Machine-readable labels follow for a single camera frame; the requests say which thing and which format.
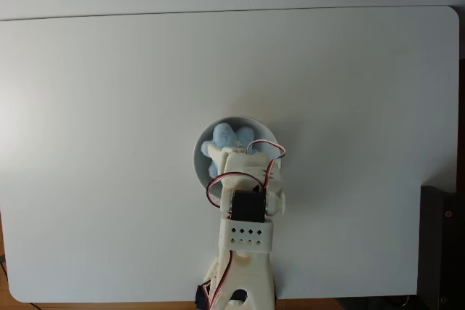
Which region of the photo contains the black table clamp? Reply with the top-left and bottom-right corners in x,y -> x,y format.
195,283 -> 212,309

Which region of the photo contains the red white black servo cable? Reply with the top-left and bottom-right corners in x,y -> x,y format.
246,139 -> 286,188

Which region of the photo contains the skyblue plush doll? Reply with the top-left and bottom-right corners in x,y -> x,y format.
201,123 -> 257,179

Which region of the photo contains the white bowl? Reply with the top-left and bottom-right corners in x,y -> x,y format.
192,115 -> 283,210

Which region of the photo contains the dark wooden furniture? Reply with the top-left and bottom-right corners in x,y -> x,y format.
417,185 -> 465,310

